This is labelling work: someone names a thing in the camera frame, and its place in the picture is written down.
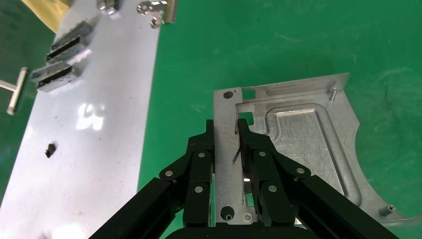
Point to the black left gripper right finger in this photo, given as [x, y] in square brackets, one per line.
[267, 171]

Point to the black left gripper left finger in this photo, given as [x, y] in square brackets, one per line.
[197, 171]

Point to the stamped silver metal plate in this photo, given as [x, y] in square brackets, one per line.
[296, 132]

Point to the small black clip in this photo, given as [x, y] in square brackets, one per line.
[50, 150]

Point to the silver binder clip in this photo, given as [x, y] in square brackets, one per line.
[155, 8]

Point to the metal T bar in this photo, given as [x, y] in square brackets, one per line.
[18, 89]

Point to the yellow plastic bag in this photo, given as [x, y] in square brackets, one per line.
[46, 13]

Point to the silver metal bracket part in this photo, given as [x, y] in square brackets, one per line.
[110, 8]
[54, 74]
[77, 31]
[66, 49]

